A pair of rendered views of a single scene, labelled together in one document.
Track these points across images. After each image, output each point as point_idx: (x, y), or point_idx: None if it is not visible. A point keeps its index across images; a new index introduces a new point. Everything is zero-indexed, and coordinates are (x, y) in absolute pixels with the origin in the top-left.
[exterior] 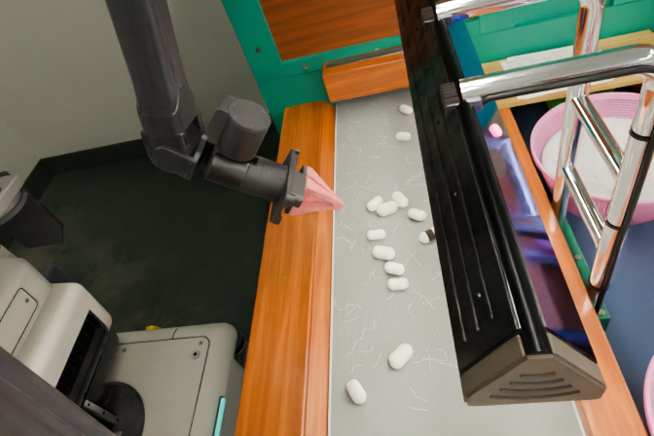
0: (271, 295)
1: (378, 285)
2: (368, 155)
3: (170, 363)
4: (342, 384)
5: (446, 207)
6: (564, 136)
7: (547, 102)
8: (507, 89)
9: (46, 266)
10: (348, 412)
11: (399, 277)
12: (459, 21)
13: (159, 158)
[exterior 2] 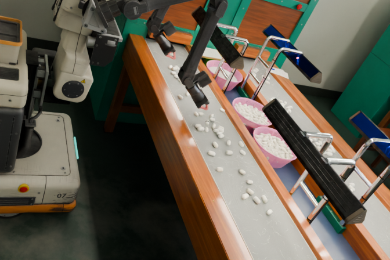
0: (152, 76)
1: (176, 82)
2: (162, 56)
3: (45, 121)
4: (175, 96)
5: (224, 49)
6: (222, 58)
7: (205, 61)
8: (231, 37)
9: (54, 50)
10: (179, 100)
11: None
12: None
13: (152, 27)
